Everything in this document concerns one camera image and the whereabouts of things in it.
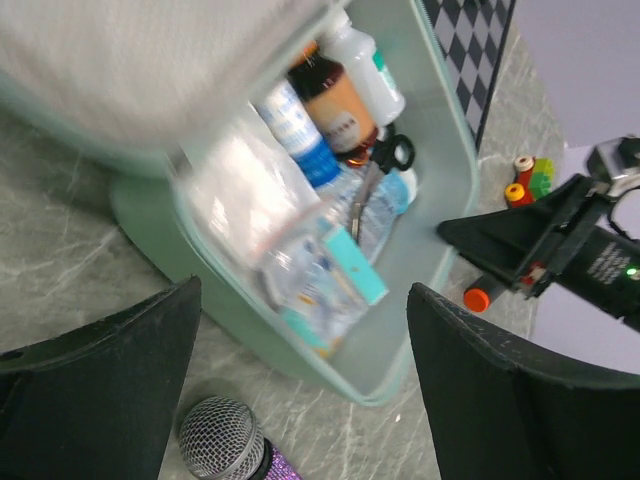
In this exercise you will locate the small zip bag swabs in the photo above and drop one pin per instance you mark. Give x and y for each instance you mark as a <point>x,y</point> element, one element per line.
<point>321,284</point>

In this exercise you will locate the blue white mask packet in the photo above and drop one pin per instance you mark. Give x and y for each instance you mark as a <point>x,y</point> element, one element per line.
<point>388,200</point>

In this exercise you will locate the small red bottle cap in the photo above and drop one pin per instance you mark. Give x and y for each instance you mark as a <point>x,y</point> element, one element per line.
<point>359,160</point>

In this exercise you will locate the black white chessboard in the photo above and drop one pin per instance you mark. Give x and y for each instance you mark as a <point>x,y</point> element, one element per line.
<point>472,37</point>

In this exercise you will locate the white gauze pad packet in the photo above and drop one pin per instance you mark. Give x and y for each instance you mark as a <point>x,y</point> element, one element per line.
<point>244,189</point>

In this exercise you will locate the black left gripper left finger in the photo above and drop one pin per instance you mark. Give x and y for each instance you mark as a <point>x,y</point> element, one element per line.
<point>98,402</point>

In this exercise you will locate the blue white bandage roll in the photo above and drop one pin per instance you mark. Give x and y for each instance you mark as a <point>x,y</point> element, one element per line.
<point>290,124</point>

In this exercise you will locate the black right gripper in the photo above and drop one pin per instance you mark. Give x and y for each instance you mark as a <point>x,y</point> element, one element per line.
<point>568,237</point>

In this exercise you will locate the brown orange syrup bottle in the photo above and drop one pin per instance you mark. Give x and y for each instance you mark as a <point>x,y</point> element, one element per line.
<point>332,102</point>

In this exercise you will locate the black tube orange cap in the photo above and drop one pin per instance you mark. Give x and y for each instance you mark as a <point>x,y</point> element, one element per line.
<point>480,295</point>

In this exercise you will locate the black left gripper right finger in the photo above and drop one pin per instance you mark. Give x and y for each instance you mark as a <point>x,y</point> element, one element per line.
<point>502,407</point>

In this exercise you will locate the colourful toy block car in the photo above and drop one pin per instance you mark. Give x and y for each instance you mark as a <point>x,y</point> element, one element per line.
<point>533,180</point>

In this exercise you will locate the mint green medicine case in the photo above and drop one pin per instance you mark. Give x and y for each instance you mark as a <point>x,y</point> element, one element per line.
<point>137,84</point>

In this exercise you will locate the black binder clip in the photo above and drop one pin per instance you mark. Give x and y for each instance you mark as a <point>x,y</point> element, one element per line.
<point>396,152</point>

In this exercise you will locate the purple glitter microphone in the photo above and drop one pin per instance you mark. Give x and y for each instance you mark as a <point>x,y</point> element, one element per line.
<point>221,438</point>

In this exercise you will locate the white medicine bottle green label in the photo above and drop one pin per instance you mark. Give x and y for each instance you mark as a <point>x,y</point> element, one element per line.
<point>357,52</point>

